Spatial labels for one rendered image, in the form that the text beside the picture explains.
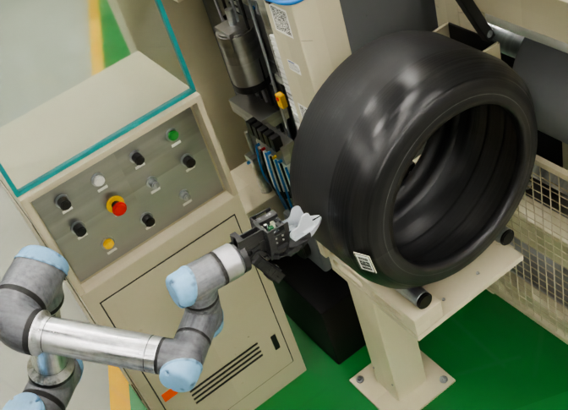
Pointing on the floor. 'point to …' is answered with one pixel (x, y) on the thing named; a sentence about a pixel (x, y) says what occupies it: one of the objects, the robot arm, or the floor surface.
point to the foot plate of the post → (371, 390)
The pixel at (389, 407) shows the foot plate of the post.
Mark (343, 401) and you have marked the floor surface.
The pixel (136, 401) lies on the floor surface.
